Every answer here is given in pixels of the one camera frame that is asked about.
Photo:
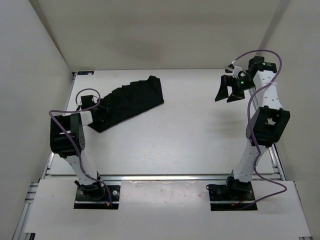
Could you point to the front aluminium rail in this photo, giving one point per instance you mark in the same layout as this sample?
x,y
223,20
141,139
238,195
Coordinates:
x,y
166,177

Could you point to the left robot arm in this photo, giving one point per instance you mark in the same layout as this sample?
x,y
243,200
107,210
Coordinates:
x,y
67,139

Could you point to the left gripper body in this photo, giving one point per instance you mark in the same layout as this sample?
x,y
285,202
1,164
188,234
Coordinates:
x,y
100,115

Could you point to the black pleated skirt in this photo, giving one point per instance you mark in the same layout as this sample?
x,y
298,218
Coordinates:
x,y
129,101

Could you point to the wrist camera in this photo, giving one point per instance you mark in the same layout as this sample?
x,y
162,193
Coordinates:
x,y
235,70
81,103

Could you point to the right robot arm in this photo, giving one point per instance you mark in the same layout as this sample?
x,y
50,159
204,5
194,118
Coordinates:
x,y
267,121

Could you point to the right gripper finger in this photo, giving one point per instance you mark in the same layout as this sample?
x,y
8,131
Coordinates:
x,y
225,82
235,97

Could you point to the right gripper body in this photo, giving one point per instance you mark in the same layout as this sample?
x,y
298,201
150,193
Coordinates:
x,y
239,85

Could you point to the left aluminium rail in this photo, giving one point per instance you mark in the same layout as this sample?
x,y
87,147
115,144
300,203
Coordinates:
x,y
19,233

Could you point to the left blue corner label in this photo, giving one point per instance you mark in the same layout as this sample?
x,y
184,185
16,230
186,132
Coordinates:
x,y
83,73

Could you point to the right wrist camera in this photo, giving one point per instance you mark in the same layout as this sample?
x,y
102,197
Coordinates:
x,y
235,70

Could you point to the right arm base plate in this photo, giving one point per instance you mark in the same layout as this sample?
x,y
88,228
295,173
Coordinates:
x,y
231,197

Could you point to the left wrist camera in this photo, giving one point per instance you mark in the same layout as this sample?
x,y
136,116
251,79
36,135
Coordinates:
x,y
81,103

